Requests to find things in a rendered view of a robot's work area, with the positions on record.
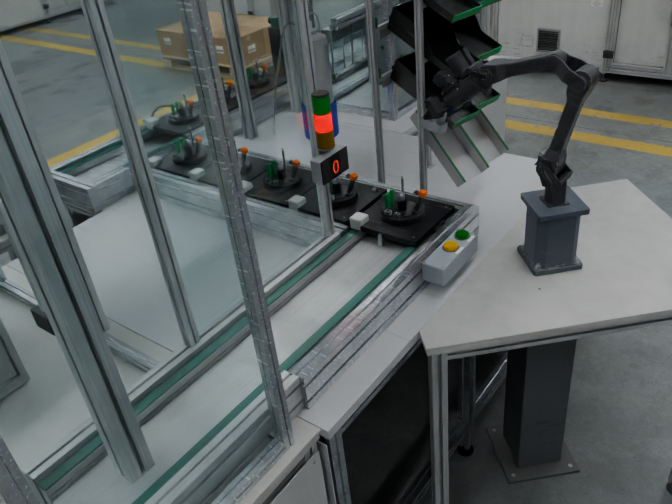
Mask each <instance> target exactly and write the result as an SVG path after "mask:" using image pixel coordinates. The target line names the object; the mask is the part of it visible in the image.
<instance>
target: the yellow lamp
mask: <svg viewBox="0 0 672 504"><path fill-rule="evenodd" d="M315 133H316V141H317V147H318V149H321V150H328V149H331V148H333V147H334V146H335V141H334V132H333V130H332V131H330V132H327V133H318V132H316V131H315Z"/></svg>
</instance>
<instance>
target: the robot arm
mask: <svg viewBox="0 0 672 504"><path fill-rule="evenodd" d="M445 61H446V62H447V64H448V65H449V67H450V68H451V70H452V71H453V73H454V75H455V76H456V77H457V78H458V77H459V76H460V77H461V78H462V77H464V76H465V75H466V74H469V76H468V77H466V78H465V79H463V80H459V82H457V80H456V79H455V78H454V77H453V76H452V75H451V74H450V73H449V72H448V71H447V70H445V69H444V70H441V71H438V72H437V73H436V75H434V76H433V80H432V81H433V83H434V84H436V85H437V86H438V87H440V88H441V89H442V91H441V94H442V95H443V97H444V98H441V99H440V101H441V102H440V101H439V99H438V97H437V96H432V97H429V98H427V99H426V100H425V101H424V103H425V105H426V107H427V109H428V110H427V112H426V113H425V115H424V116H423V118H424V120H428V119H437V118H441V117H444V114H445V112H447V114H450V113H454V112H457V111H459V108H460V107H461V109H464V108H467V107H469V106H470V105H471V100H472V99H473V97H475V96H476V95H477V94H479V93H480V92H482V93H483V95H484V96H485V97H486V96H488V95H489V94H490V93H491V92H492V84H495V83H497V82H500V81H502V80H504V79H506V78H509V77H511V76H516V75H522V74H528V73H533V72H539V71H544V70H550V69H551V70H552V71H554V72H555V73H556V75H557V76H558V77H559V79H560V80H561V81H562V82H564V83H565V84H566V85H567V90H566V96H567V101H566V104H565V107H564V109H563V112H562V115H561V117H560V120H559V123H558V125H557V128H556V131H555V133H554V136H553V139H552V141H551V144H550V145H549V144H548V145H547V146H546V147H545V148H544V149H543V150H541V151H540V152H539V155H538V160H537V162H536V163H535V164H534V165H537V166H536V172H537V174H538V176H539V177H540V181H541V184H542V186H543V187H545V193H544V195H542V196H539V198H540V199H541V200H542V202H543V203H544V204H545V205H546V206H547V207H548V208H551V207H558V206H564V205H569V204H570V202H569V201H568V200H567V199H566V198H565V197H566V187H567V179H568V178H570V177H571V175H572V173H573V171H572V170H571V168H570V167H569V166H568V165H567V164H566V157H567V150H566V148H567V146H568V142H569V140H570V137H571V135H572V132H573V130H574V127H575V126H576V122H577V120H578V117H579V115H580V112H581V110H582V107H583V105H584V102H585V101H586V99H587V98H588V96H589V95H590V94H591V92H592V91H593V89H594V88H595V86H596V85H597V83H598V82H599V80H600V77H601V73H600V71H599V69H598V68H597V67H596V66H594V65H592V64H588V63H586V62H585V61H584V60H582V59H579V58H577V57H574V56H571V55H569V54H568V53H566V52H565V51H563V50H556V51H554V52H549V53H544V54H539V55H534V56H529V57H524V58H519V59H506V58H495V59H492V60H490V61H487V60H479V61H478V62H475V61H474V59H473V58H472V56H471V55H470V53H469V51H468V49H467V47H466V46H465V47H463V48H462V49H460V50H459V51H457V52H456V53H454V54H452V55H451V56H449V57H448V58H447V59H446V60H445ZM462 105H464V106H462Z"/></svg>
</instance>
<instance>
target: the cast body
mask: <svg viewBox="0 0 672 504"><path fill-rule="evenodd" d="M446 116H447V112H445V114H444V117H441V118H437V119H428V120H424V118H423V116H422V117H420V121H419V123H420V124H422V125H421V127H423V128H425V129H427V130H429V131H431V132H433V133H435V134H437V135H439V134H441V133H444V132H446V129H447V126H448V123H447V122H445V119H446Z"/></svg>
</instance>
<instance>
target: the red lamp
mask: <svg viewBox="0 0 672 504"><path fill-rule="evenodd" d="M313 117H314V125H315V131H316V132H318V133H327V132H330V131H332V130H333V123H332V114H331V113H329V114H327V115H323V116H317V115H314V114H313Z"/></svg>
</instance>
